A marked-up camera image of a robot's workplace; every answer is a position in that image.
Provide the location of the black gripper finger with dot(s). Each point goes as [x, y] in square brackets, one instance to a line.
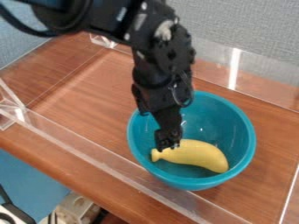
[170, 133]
[139, 94]

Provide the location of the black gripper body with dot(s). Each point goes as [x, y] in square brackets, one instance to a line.
[174, 92]

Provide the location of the yellow toy banana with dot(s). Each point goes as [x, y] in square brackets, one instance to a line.
[197, 153]

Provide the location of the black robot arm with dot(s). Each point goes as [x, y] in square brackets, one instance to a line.
[146, 25]

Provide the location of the blue plastic bowl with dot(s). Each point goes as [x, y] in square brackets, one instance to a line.
[213, 120]

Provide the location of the clear acrylic back barrier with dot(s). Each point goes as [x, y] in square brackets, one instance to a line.
[255, 75]

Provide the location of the clear acrylic barrier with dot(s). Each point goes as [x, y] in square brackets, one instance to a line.
[255, 75]
[67, 129]

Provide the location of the clear acrylic front barrier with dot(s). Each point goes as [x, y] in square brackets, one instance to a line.
[67, 129]

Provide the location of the white power strip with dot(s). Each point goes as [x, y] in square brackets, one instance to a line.
[75, 210]

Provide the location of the black chair part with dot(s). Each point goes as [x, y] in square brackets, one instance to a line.
[11, 214]

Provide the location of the clear acrylic corner bracket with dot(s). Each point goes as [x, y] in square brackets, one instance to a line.
[102, 41]

